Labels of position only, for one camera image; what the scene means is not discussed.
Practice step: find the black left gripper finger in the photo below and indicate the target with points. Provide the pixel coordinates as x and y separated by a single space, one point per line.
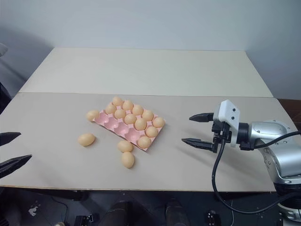
8 137
13 164

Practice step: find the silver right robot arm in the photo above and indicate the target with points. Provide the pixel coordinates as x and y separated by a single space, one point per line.
270 129

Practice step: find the white crumpled scrap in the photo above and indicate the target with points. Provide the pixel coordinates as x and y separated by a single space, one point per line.
33 210

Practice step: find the pink egg tray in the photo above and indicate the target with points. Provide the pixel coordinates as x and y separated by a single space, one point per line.
117 128

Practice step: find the small black bracket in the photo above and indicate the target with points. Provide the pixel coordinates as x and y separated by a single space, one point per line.
211 217
82 220

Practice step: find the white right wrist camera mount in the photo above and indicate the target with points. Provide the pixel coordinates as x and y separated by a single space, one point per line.
227 110

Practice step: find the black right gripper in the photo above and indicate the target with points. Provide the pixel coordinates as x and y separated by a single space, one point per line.
222 133

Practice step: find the beige egg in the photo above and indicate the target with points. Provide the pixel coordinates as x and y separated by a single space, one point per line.
110 108
128 105
137 109
120 113
128 159
158 122
92 115
117 101
130 119
152 131
125 146
144 142
140 123
86 139
147 115

